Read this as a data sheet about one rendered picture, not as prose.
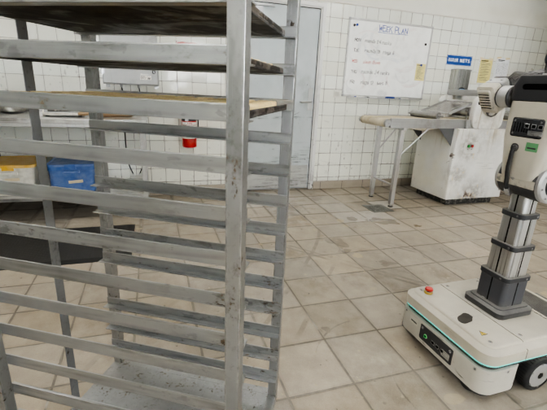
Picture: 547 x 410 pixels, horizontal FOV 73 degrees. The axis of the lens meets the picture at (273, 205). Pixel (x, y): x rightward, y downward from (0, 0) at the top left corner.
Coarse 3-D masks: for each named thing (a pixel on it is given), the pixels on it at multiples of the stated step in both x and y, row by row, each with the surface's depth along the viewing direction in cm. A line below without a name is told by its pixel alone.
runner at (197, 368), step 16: (16, 336) 89; (32, 336) 87; (48, 336) 86; (64, 336) 85; (96, 352) 84; (112, 352) 83; (128, 352) 82; (144, 352) 81; (176, 368) 80; (192, 368) 79; (208, 368) 78
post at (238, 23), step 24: (240, 0) 53; (240, 24) 54; (240, 48) 55; (240, 72) 56; (240, 96) 57; (240, 120) 58; (240, 144) 59; (240, 168) 61; (240, 192) 62; (240, 216) 63; (240, 240) 64; (240, 264) 66; (240, 288) 68; (240, 312) 69; (240, 336) 71; (240, 360) 74; (240, 384) 76; (240, 408) 78
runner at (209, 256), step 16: (0, 224) 80; (16, 224) 79; (64, 240) 77; (80, 240) 76; (96, 240) 75; (112, 240) 74; (128, 240) 73; (144, 240) 73; (160, 256) 73; (176, 256) 72; (192, 256) 71; (208, 256) 70; (224, 256) 70
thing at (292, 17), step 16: (288, 0) 93; (288, 16) 94; (288, 48) 96; (288, 80) 98; (288, 96) 100; (288, 112) 101; (288, 128) 102; (288, 160) 105; (288, 176) 106; (288, 192) 109; (272, 320) 121; (272, 368) 127; (272, 384) 129
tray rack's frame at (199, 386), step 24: (24, 24) 89; (24, 72) 90; (96, 72) 112; (96, 144) 117; (96, 168) 119; (48, 216) 102; (48, 240) 103; (120, 312) 138; (0, 336) 89; (120, 336) 140; (0, 360) 90; (72, 360) 118; (120, 360) 142; (0, 384) 91; (72, 384) 119; (96, 384) 131; (168, 384) 133; (192, 384) 133; (216, 384) 134; (0, 408) 93; (72, 408) 121; (144, 408) 123; (168, 408) 123; (192, 408) 123; (264, 408) 125
